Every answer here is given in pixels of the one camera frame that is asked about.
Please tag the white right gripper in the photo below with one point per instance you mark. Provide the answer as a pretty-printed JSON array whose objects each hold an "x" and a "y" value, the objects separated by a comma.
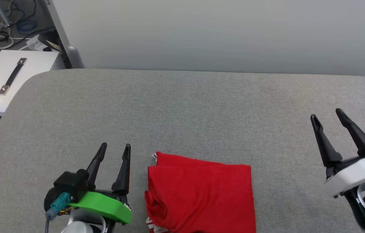
[{"x": 354, "y": 174}]

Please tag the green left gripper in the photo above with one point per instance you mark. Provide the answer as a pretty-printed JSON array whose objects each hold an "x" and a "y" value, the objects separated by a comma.
[{"x": 105, "y": 204}]

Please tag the red and white basketball jersey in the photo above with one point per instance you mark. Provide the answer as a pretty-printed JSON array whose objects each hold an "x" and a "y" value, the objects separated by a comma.
[{"x": 202, "y": 197}]

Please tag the grey fabric sofa cushion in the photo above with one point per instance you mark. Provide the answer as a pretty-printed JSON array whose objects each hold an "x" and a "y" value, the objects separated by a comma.
[{"x": 202, "y": 113}]

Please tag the white equipment case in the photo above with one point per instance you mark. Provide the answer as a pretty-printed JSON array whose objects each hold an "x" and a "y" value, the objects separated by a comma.
[{"x": 30, "y": 74}]

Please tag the black floor device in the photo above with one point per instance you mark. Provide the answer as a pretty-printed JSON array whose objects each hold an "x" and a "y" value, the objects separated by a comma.
[{"x": 51, "y": 42}]

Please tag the white power strip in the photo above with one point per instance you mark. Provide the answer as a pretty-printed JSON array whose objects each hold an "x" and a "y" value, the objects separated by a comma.
[{"x": 37, "y": 42}]

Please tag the grey metal stand leg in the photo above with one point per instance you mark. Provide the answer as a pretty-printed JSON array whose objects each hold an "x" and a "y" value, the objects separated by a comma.
[{"x": 1, "y": 13}]

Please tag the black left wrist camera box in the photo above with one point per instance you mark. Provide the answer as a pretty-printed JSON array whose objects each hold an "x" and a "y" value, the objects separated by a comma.
[{"x": 71, "y": 183}]

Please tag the grey metal partition post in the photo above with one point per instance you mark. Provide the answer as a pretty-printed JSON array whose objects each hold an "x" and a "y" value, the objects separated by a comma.
[{"x": 61, "y": 29}]

